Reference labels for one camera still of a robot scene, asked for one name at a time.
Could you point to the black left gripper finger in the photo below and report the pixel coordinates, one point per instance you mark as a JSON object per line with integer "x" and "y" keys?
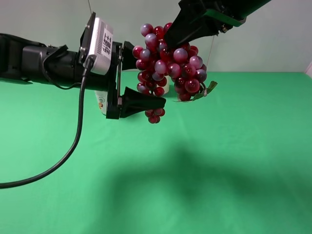
{"x": 128, "y": 59}
{"x": 134, "y": 102}

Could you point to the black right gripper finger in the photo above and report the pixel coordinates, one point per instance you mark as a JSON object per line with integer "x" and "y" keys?
{"x": 190, "y": 25}

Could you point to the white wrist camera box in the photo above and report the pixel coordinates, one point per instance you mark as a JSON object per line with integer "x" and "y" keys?
{"x": 97, "y": 43}

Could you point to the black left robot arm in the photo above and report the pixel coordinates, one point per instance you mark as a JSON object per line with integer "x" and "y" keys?
{"x": 24, "y": 62}

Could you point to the blue capped white bottle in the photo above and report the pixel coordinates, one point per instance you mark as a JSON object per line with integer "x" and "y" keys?
{"x": 102, "y": 101}

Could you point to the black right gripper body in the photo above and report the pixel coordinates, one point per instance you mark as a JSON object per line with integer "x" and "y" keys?
{"x": 220, "y": 15}

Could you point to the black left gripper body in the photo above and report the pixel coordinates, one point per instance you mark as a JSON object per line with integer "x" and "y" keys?
{"x": 96, "y": 82}

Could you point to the cream can purple lid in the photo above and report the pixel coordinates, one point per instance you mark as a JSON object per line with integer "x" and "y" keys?
{"x": 167, "y": 86}

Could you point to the red plastic grape bunch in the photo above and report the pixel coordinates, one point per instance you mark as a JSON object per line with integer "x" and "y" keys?
{"x": 183, "y": 65}

